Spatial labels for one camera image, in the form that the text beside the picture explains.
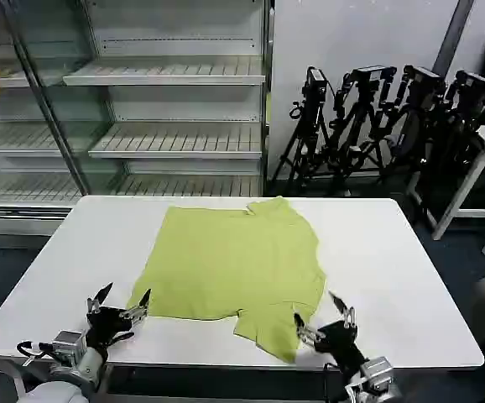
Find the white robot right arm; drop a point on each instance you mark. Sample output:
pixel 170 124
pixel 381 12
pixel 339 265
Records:
pixel 377 378

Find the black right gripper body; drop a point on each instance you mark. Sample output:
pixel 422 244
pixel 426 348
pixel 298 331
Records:
pixel 341 342

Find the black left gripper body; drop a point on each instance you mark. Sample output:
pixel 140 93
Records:
pixel 108 325

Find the white open display shelf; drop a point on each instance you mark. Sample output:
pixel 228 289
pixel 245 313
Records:
pixel 175 109

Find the glass-sided grey shelf rack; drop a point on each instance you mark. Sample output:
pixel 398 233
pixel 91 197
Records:
pixel 20 138

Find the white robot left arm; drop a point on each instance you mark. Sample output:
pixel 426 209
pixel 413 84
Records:
pixel 68 369

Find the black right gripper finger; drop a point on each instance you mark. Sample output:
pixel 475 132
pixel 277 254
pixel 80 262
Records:
pixel 347 315
pixel 309 333

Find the lime green shirt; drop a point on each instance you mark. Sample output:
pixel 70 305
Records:
pixel 234 268

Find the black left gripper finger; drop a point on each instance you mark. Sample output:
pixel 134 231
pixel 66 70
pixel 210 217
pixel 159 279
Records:
pixel 97 301
pixel 139 311

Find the black camera tripod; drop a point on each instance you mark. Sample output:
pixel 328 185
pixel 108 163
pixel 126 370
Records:
pixel 311 126
pixel 362 117
pixel 420 113
pixel 462 121

